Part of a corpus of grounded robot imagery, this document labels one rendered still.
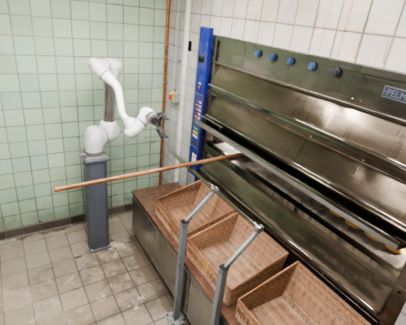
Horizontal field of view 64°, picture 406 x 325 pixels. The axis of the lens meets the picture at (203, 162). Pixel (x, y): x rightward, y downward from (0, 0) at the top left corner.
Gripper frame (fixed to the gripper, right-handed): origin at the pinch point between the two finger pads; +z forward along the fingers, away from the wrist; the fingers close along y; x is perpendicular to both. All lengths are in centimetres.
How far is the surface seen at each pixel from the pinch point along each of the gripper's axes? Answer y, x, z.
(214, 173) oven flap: 51, -54, -8
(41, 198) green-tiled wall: 110, 75, -121
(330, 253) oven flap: 45, -54, 115
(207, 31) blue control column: -64, -53, -39
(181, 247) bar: 74, 6, 43
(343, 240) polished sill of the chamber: 31, -53, 120
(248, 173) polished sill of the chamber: 30, -55, 34
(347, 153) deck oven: -17, -53, 107
